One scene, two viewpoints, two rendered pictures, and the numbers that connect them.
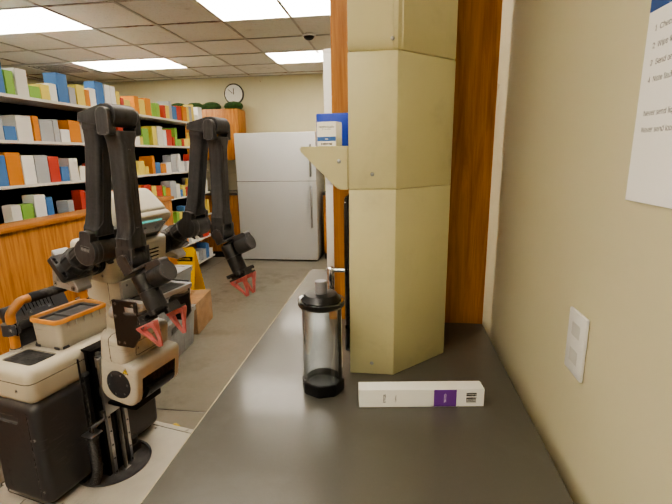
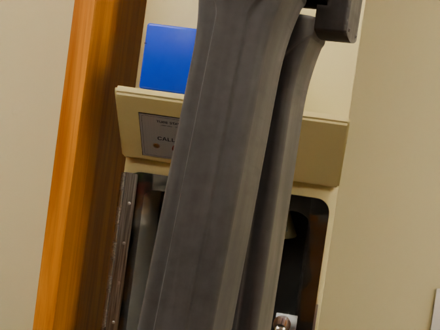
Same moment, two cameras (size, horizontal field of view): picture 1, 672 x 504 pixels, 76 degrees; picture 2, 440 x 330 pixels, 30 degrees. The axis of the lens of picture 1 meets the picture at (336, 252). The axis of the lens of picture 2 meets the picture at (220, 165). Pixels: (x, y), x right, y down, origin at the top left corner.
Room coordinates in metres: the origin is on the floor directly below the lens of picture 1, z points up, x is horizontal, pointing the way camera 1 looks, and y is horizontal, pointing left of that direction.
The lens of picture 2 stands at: (1.21, 1.16, 1.48)
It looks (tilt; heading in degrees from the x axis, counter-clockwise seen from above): 3 degrees down; 269
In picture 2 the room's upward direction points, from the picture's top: 8 degrees clockwise
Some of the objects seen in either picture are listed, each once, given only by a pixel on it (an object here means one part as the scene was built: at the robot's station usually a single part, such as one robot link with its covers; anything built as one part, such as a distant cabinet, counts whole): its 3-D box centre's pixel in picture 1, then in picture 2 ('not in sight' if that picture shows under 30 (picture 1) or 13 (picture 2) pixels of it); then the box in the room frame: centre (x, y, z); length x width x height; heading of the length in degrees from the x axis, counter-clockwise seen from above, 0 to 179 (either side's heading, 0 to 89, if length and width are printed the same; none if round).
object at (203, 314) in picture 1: (188, 310); not in sight; (3.66, 1.33, 0.14); 0.41 x 0.32 x 0.28; 178
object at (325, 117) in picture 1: (336, 131); (184, 63); (1.26, -0.01, 1.56); 0.10 x 0.10 x 0.09; 82
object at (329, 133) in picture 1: (329, 134); not in sight; (1.12, 0.01, 1.54); 0.05 x 0.05 x 0.06; 72
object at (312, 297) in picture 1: (321, 294); not in sight; (0.95, 0.04, 1.18); 0.09 x 0.09 x 0.07
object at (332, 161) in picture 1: (333, 166); (230, 137); (1.18, 0.00, 1.46); 0.32 x 0.11 x 0.10; 172
